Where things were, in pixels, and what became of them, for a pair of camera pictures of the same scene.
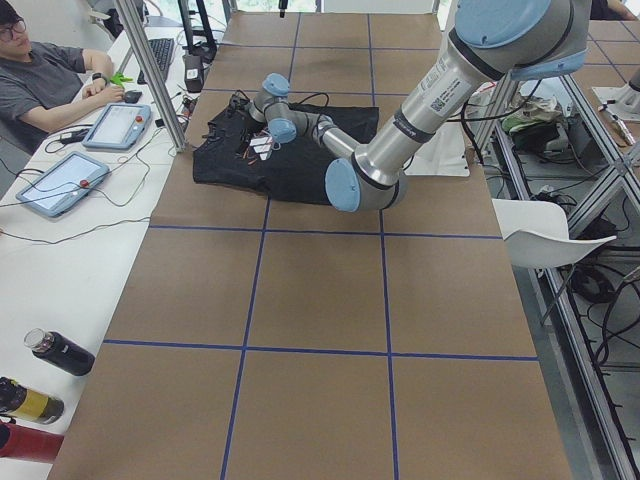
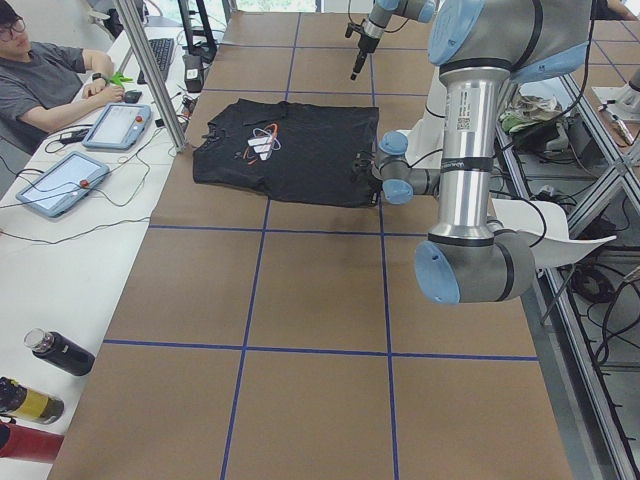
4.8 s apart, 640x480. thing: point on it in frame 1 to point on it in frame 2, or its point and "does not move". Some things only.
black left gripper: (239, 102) to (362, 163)
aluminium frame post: (154, 73) does not move
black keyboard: (162, 50) does not move
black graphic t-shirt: (248, 159) does not move
